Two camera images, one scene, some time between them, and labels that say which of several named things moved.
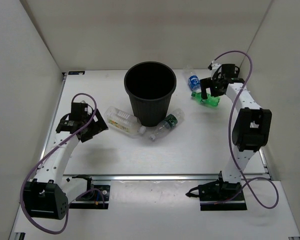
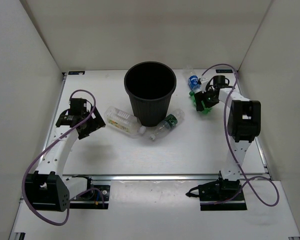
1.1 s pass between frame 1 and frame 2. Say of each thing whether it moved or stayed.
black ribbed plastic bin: stayed
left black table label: stayed
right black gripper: moved
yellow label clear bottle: stayed
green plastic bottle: moved
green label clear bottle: stayed
